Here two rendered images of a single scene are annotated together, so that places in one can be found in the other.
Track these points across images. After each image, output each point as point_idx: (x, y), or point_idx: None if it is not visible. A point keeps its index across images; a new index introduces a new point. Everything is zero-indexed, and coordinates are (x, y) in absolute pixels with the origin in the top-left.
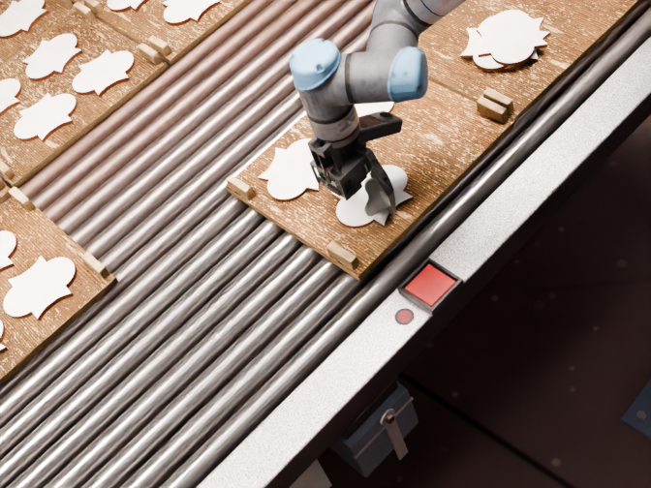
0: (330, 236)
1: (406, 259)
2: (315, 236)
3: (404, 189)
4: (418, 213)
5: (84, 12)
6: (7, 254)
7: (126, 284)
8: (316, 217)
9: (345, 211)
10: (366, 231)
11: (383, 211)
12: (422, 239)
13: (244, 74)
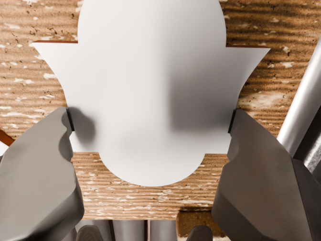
0: (149, 201)
1: (292, 152)
2: (126, 211)
3: (225, 35)
4: (298, 76)
5: None
6: None
7: None
8: (91, 190)
9: (134, 169)
10: (203, 169)
11: (214, 130)
12: (311, 108)
13: None
